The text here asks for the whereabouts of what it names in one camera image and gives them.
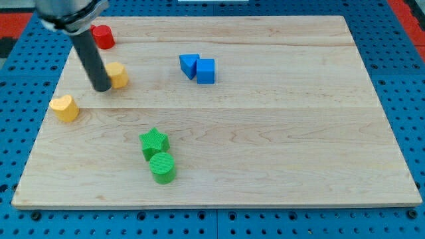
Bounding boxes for blue cube block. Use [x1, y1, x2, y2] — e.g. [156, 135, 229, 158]
[197, 58, 215, 84]

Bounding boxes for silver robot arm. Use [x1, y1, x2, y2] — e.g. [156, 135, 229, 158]
[35, 0, 112, 92]

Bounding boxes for green star block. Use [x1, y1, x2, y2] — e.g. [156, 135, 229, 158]
[139, 127, 170, 161]

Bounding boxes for yellow heart block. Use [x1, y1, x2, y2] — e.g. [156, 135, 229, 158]
[49, 94, 80, 122]

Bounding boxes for green cylinder block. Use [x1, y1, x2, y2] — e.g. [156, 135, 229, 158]
[149, 152, 176, 185]

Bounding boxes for blue triangle block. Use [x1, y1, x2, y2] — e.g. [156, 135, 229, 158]
[179, 54, 200, 80]

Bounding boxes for yellow hexagon block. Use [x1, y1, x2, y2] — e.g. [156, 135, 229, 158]
[106, 62, 129, 89]

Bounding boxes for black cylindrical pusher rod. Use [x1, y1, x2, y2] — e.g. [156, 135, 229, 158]
[70, 30, 112, 92]

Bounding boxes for red cylinder block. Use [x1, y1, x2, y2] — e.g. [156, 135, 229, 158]
[91, 25, 115, 49]

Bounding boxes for wooden board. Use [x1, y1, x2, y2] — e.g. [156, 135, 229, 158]
[12, 15, 422, 210]

